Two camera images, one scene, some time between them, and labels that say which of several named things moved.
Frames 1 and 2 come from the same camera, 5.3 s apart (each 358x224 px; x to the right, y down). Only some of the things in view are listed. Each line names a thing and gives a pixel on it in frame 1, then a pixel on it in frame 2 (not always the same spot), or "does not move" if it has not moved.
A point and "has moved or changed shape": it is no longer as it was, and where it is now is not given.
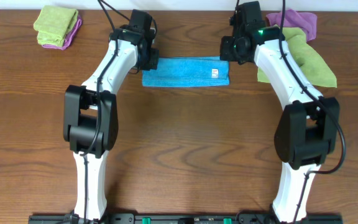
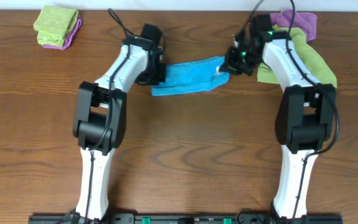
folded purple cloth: (74, 28) does not move
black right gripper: (225, 54) -> (229, 65)
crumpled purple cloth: (307, 21) does not move
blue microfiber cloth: (188, 71) has moved or changed shape
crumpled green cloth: (317, 70) does not move
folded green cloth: (53, 23) does not move
